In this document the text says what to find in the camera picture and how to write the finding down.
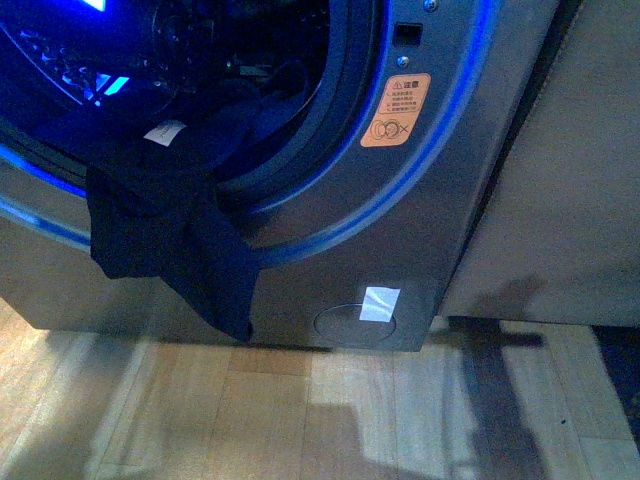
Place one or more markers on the grey front-load washing machine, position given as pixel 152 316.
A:
pixel 324 216

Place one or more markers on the dark navy garment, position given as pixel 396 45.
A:
pixel 153 207

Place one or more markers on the orange warning sticker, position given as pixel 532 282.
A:
pixel 400 105

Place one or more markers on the white tape piece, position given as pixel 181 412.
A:
pixel 379 304

